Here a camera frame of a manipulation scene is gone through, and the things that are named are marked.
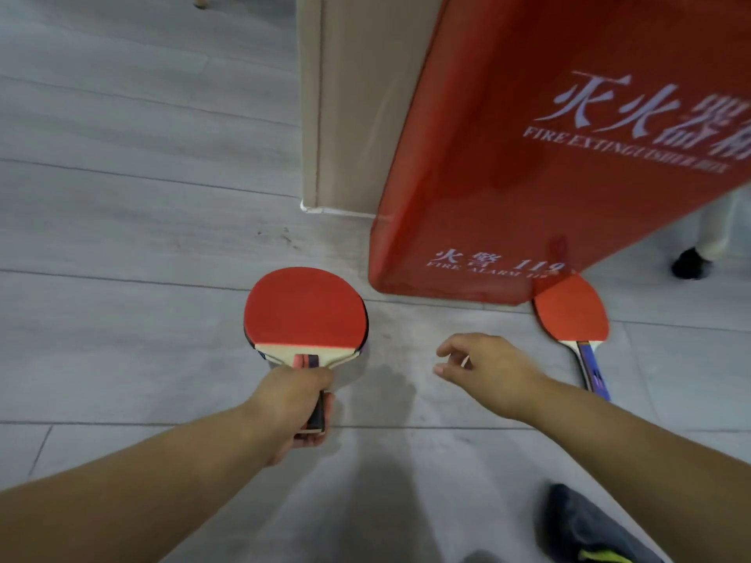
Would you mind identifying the person's left hand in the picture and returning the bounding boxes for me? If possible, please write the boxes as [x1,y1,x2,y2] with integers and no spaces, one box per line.
[243,364,336,468]

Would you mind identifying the person's right hand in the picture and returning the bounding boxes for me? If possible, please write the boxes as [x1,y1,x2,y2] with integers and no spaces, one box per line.
[433,332,552,426]

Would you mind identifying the red paddle with purple handle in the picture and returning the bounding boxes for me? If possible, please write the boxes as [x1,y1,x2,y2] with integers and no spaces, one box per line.
[532,274,611,403]

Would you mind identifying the red paddle with red-black handle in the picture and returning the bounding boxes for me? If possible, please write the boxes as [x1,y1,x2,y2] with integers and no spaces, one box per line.
[243,267,369,435]

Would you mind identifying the dark grey cleaning cloth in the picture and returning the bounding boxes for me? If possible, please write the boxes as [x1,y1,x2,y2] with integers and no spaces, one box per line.
[542,483,664,563]

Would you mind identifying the red fire extinguisher box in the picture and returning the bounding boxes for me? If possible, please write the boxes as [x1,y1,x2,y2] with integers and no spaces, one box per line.
[368,0,751,307]

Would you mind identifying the white mesh office chair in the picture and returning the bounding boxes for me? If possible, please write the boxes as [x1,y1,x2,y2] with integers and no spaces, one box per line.
[670,190,742,281]

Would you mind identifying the person's left forearm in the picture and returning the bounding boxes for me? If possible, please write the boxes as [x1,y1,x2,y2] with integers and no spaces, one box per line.
[0,401,271,563]

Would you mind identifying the person's right forearm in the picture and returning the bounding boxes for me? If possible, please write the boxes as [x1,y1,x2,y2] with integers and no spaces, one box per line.
[525,375,751,563]

